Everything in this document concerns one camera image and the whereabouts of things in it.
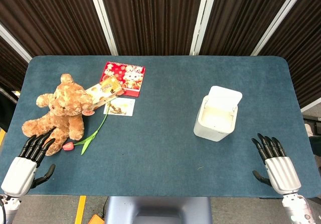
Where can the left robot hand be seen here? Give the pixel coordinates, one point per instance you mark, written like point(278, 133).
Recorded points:
point(20, 170)

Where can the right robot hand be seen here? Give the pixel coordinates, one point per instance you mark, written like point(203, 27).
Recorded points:
point(281, 171)

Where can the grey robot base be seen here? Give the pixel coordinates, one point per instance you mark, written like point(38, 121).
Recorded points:
point(158, 210)

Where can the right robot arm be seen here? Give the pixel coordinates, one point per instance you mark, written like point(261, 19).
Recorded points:
point(298, 209)

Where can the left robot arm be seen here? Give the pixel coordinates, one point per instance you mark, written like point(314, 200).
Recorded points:
point(8, 207)

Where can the white plastic bin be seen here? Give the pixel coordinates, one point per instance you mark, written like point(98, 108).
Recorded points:
point(217, 113)

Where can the brown teddy bear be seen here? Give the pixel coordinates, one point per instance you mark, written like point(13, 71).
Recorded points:
point(59, 111)

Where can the artificial pink tulip flower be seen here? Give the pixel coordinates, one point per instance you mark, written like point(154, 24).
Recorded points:
point(94, 133)

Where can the orange device on floor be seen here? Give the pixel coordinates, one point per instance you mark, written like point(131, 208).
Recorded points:
point(96, 219)

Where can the gold patterned snack box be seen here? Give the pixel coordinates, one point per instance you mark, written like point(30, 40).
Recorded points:
point(106, 92)

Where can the white picture card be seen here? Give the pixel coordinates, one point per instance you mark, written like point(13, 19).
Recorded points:
point(123, 107)

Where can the blue table cloth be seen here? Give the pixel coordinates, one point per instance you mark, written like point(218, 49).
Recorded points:
point(160, 123)

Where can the red rabbit envelope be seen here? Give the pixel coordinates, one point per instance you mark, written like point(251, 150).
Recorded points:
point(128, 77)

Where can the brown folding partition screen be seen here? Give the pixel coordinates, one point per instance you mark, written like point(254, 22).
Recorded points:
point(160, 18)

